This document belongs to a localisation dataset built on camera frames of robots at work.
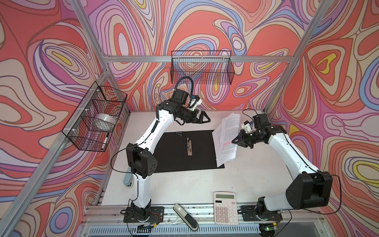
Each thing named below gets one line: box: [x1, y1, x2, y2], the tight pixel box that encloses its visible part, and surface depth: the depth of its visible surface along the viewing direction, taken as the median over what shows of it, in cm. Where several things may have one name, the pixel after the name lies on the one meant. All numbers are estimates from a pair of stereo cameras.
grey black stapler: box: [172, 202, 199, 232], surface depth 73 cm
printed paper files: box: [211, 112, 241, 168], surface depth 87 cm
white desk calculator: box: [213, 191, 239, 226], surface depth 75 cm
